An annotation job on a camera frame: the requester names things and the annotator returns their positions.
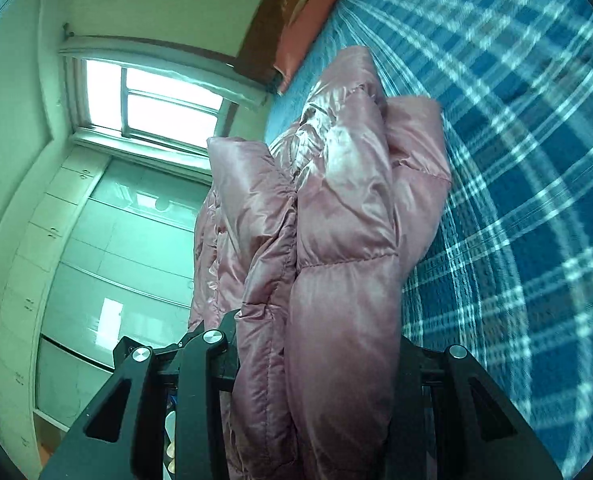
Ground orange folded blanket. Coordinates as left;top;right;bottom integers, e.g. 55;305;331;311
274;0;368;94

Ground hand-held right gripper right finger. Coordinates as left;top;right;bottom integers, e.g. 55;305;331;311
383;335;564;480

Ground pink quilted puffer jacket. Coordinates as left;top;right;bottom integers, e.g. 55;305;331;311
189;46;453;480

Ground glossy white wardrobe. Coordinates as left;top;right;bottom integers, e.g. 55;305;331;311
0;150;213;466

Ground blue plaid bed sheet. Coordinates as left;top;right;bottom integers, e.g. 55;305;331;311
264;0;593;480

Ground pale yellow cloth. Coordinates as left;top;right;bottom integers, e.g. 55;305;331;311
164;409;179;475

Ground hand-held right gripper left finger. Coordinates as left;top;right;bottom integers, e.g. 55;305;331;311
39;310;240;480

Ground brown wooden headboard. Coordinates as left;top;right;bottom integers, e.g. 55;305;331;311
235;0;327;97

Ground white framed window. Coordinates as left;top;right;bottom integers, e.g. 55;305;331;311
65;55;237;157

